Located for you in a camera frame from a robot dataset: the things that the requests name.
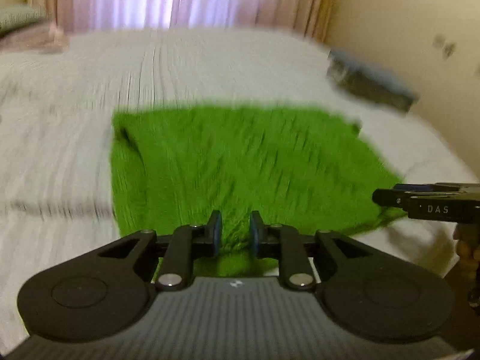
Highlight folded blue jeans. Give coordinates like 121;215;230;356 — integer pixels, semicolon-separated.
328;49;419;102

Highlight person right hand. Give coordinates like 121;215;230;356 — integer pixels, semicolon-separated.
453;223;479;276

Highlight green knitted vest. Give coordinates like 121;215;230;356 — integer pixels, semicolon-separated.
111;106;403;277

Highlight grey checked cushion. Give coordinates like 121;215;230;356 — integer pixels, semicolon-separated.
0;5;48;35

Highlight white wall socket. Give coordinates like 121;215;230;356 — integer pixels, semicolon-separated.
433;34;446;49

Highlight mauve pillow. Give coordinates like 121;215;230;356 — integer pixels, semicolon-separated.
1;22;70;52

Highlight white plug adapter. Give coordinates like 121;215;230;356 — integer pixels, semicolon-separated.
442;42;457;59

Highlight striped white bed cover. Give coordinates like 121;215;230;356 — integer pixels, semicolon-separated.
1;28;476;353

